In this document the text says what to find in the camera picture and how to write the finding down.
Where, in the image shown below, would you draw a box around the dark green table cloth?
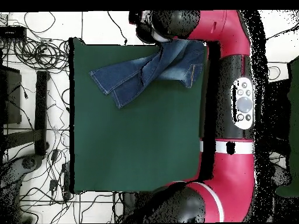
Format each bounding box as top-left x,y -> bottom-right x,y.
68,37 -> 208,194

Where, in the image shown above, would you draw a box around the black flat box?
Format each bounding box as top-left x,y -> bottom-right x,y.
0,26 -> 27,40

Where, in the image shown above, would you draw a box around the dark grey chair base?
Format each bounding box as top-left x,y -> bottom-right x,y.
0,153 -> 44,223

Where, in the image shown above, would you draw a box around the large black case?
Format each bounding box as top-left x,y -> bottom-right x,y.
0,65 -> 22,125

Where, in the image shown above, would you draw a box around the black cable with plug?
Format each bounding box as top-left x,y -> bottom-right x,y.
107,10 -> 128,46

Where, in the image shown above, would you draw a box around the black stand bar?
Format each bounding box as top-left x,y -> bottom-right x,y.
34,70 -> 50,156

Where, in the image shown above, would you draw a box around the coil of black cables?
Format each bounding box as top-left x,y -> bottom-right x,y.
12,38 -> 71,71

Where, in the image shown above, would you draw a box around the blue denim jeans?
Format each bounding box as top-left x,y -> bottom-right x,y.
88,38 -> 207,110

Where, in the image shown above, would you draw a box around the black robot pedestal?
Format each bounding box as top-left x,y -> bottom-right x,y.
121,191 -> 152,223

